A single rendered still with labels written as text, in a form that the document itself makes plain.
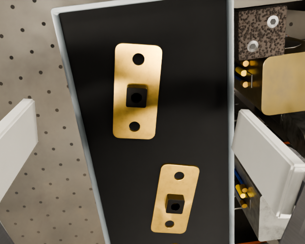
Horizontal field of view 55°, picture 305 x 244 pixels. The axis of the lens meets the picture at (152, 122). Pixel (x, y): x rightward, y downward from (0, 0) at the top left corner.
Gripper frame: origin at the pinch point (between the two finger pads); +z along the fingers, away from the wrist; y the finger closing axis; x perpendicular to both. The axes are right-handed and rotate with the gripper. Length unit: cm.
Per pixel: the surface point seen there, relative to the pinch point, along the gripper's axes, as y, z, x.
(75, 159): -14, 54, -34
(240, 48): 10.7, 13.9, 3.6
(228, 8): 6.7, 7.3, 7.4
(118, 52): -1.6, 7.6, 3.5
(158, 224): 3.1, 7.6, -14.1
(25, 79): -25, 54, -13
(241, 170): 16.6, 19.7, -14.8
